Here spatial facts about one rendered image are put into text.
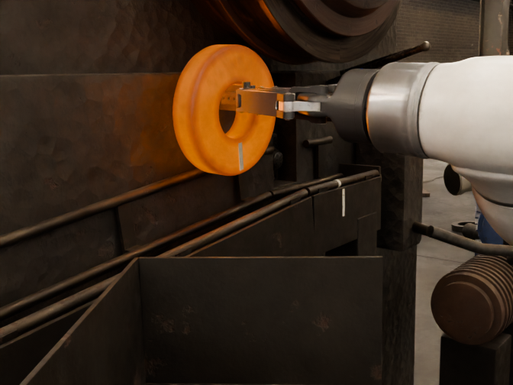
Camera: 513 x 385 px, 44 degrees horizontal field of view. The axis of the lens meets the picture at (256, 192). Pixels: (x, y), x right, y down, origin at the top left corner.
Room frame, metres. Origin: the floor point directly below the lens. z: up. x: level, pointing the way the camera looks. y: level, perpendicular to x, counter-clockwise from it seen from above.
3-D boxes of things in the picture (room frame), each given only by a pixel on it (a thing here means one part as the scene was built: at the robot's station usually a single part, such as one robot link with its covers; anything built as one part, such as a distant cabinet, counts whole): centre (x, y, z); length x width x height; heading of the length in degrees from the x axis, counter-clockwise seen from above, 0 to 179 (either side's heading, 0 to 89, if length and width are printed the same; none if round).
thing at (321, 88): (0.70, -0.03, 0.84); 0.11 x 0.01 x 0.04; 53
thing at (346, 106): (0.67, -0.09, 0.83); 0.09 x 0.08 x 0.07; 51
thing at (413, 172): (1.11, -0.23, 0.68); 0.11 x 0.08 x 0.24; 51
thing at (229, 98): (0.73, 0.02, 0.84); 0.05 x 0.03 x 0.01; 51
